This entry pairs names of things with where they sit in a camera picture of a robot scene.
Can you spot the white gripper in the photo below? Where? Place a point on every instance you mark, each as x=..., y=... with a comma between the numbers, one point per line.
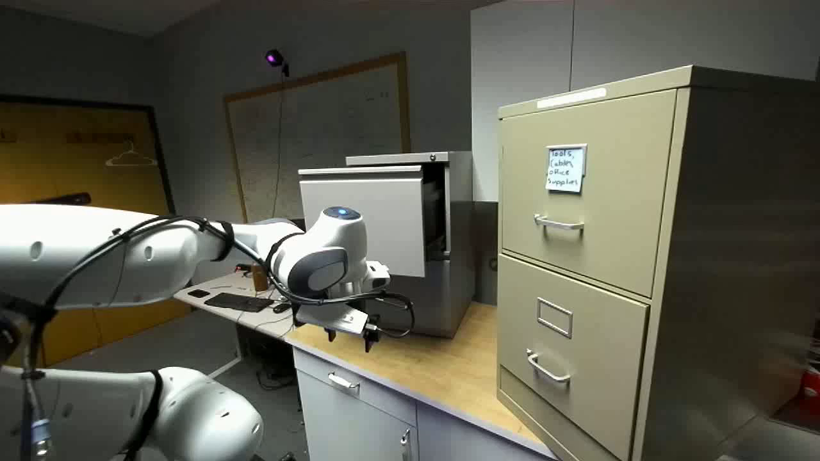
x=337, y=320

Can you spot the white cabinet drawer with recessed pull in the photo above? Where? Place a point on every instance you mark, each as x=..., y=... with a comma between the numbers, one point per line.
x=367, y=209

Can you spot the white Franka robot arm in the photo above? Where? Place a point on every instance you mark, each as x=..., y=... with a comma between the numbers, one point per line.
x=92, y=256

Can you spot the grey under-desk cabinet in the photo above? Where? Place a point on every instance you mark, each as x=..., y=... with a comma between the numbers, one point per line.
x=360, y=418

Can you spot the white cabinet plain drawer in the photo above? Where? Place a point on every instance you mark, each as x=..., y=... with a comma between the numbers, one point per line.
x=430, y=304

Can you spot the white file cabinet body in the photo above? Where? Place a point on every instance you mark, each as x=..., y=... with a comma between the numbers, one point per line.
x=456, y=239

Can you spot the beige drawer with paper note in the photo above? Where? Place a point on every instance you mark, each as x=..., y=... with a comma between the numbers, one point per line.
x=616, y=206

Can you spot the beige file cabinet body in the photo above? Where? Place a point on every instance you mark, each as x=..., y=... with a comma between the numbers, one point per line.
x=734, y=272

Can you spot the brown bottle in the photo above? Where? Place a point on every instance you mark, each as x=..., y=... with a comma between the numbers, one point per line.
x=258, y=278

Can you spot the black keyboard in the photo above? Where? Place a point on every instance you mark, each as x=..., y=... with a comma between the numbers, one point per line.
x=239, y=304

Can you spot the small black flat device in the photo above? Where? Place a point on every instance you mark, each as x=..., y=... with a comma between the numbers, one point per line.
x=198, y=294

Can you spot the wood-framed whiteboard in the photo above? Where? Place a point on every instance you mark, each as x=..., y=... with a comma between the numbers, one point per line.
x=322, y=128

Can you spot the handwritten white paper note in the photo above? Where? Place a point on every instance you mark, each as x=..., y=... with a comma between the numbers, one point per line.
x=567, y=168

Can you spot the red object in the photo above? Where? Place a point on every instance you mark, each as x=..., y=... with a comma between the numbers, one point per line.
x=811, y=388

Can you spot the beige drawer with empty label frame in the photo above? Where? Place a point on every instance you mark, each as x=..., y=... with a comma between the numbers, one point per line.
x=589, y=368

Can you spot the camera with purple light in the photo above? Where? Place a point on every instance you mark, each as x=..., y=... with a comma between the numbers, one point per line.
x=274, y=61

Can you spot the black stereo camera bar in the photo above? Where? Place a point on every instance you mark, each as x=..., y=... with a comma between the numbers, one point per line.
x=68, y=199

